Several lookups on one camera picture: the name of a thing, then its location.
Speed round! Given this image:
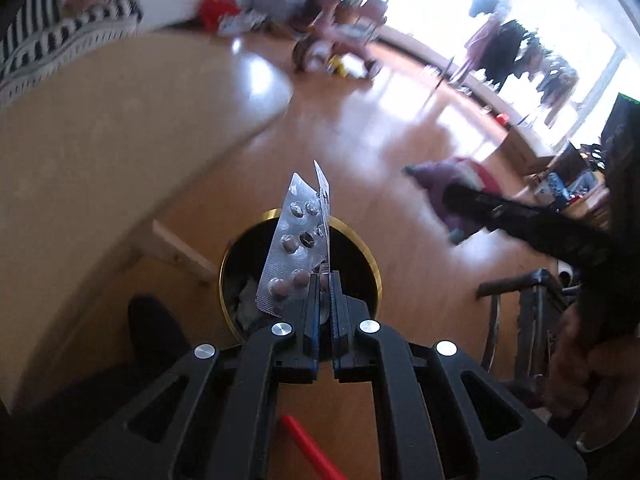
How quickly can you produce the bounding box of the pile of paper scraps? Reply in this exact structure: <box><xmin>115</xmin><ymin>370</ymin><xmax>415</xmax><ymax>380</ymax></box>
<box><xmin>217</xmin><ymin>10</ymin><xmax>268</xmax><ymax>36</ymax></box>

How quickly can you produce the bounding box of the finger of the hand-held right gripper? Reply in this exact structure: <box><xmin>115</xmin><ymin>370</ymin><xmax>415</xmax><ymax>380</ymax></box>
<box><xmin>442</xmin><ymin>197</ymin><xmax>563</xmax><ymax>265</ymax></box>
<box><xmin>445</xmin><ymin>183</ymin><xmax>556</xmax><ymax>235</ymax></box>

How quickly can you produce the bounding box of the black gold-rimmed bin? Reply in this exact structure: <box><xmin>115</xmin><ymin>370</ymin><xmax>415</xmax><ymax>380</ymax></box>
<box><xmin>217</xmin><ymin>208</ymin><xmax>383</xmax><ymax>341</ymax></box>

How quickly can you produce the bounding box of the pink tricycle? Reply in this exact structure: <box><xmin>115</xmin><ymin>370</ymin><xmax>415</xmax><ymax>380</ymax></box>
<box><xmin>292</xmin><ymin>0</ymin><xmax>396</xmax><ymax>80</ymax></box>

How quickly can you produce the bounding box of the silver blister pack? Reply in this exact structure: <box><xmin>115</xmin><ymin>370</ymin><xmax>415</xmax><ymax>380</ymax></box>
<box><xmin>255</xmin><ymin>160</ymin><xmax>333</xmax><ymax>318</ymax></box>

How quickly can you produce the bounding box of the purple plush toy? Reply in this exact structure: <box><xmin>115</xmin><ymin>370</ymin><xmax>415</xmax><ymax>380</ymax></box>
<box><xmin>404</xmin><ymin>157</ymin><xmax>501</xmax><ymax>246</ymax></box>

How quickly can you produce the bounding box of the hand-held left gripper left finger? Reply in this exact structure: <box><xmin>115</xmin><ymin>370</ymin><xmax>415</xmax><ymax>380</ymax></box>
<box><xmin>57</xmin><ymin>270</ymin><xmax>321</xmax><ymax>480</ymax></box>

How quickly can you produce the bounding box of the red plastic bag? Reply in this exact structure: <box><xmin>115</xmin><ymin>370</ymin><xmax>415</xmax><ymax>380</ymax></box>
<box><xmin>196</xmin><ymin>0</ymin><xmax>241</xmax><ymax>31</ymax></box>

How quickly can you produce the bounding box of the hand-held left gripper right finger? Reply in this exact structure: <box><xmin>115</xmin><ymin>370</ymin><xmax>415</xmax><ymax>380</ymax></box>
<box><xmin>330</xmin><ymin>270</ymin><xmax>588</xmax><ymax>480</ymax></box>

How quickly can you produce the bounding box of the dark metal chair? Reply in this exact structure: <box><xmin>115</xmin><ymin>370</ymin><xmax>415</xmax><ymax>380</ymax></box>
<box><xmin>477</xmin><ymin>267</ymin><xmax>586</xmax><ymax>396</ymax></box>

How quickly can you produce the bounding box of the person's right hand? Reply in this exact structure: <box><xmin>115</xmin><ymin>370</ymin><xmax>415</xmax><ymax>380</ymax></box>
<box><xmin>544</xmin><ymin>304</ymin><xmax>640</xmax><ymax>418</ymax></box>

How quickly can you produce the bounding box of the clothes drying rack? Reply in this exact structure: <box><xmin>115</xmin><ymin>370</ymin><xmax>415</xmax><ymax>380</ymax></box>
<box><xmin>430</xmin><ymin>0</ymin><xmax>581</xmax><ymax>127</ymax></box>

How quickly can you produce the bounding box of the person's dark-clothed leg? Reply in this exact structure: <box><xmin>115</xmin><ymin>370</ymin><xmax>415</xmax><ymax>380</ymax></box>
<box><xmin>0</xmin><ymin>295</ymin><xmax>206</xmax><ymax>480</ymax></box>

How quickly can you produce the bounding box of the red plastic stick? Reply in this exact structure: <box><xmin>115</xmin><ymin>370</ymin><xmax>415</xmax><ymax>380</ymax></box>
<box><xmin>279</xmin><ymin>414</ymin><xmax>351</xmax><ymax>480</ymax></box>

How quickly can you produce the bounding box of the pale wooden table leg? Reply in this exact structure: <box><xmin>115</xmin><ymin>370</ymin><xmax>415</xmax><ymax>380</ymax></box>
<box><xmin>132</xmin><ymin>220</ymin><xmax>221</xmax><ymax>287</ymax></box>

